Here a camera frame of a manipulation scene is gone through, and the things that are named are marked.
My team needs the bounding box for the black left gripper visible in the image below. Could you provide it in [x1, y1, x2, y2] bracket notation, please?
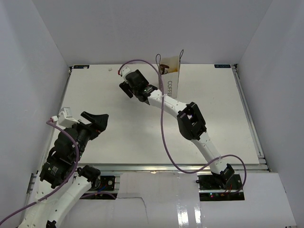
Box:
[69, 110, 109, 160]

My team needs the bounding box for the brown chocolate bar wrapper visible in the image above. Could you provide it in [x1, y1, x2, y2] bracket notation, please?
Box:
[159, 64, 170, 75]

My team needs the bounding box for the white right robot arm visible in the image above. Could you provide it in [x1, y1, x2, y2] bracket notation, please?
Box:
[118, 67, 235, 190]

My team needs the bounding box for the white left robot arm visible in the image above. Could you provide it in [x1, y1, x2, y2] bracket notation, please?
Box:
[19, 107, 109, 228]

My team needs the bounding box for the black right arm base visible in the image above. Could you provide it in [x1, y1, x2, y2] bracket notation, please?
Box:
[196, 174, 245, 202]

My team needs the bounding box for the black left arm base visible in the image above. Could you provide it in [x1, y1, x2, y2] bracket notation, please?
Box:
[77, 165, 117, 200]

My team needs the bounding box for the white paper coffee bag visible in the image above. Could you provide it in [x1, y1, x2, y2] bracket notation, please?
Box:
[155, 49, 184, 98]

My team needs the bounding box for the black corner label left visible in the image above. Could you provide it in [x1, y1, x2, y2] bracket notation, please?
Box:
[73, 65, 90, 69]

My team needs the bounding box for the black corner label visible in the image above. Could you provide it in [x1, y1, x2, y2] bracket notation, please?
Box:
[214, 64, 231, 68]
[73, 65, 90, 69]

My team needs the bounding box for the black corner label right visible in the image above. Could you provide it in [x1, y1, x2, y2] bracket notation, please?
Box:
[214, 64, 231, 68]

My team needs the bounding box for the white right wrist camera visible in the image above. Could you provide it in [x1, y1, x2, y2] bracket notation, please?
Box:
[118, 66, 131, 77]

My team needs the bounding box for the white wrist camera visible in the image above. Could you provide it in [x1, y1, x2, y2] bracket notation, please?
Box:
[50, 107, 80, 128]
[118, 66, 131, 77]

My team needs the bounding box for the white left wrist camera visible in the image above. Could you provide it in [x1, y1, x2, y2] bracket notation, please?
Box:
[50, 107, 80, 128]

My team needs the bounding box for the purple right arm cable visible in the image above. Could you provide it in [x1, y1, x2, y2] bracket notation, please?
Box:
[117, 59, 247, 194]

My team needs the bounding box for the aluminium table edge rail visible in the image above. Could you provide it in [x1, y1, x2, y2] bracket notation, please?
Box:
[19, 64, 271, 228]

